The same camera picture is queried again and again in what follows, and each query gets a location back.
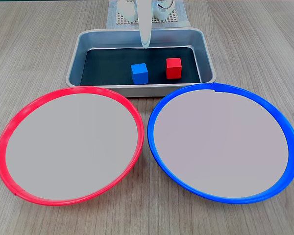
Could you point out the blue cube block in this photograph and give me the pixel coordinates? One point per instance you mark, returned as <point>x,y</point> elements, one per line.
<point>139,74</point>

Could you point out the red cube block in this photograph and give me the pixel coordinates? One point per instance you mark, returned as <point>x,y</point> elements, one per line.
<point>173,69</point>

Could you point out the black tray liner mat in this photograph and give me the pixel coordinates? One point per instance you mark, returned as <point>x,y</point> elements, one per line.
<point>107,66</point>

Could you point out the silver metal tray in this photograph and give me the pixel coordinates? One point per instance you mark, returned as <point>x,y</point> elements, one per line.
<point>75,68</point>

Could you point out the white mesh anti-slip mat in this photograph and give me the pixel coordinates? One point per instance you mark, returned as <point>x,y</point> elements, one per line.
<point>172,18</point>

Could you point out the red rimmed round dish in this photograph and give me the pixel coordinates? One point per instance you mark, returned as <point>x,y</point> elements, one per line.
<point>71,147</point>

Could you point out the blue rimmed round dish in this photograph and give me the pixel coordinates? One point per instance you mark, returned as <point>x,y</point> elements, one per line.
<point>220,147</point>

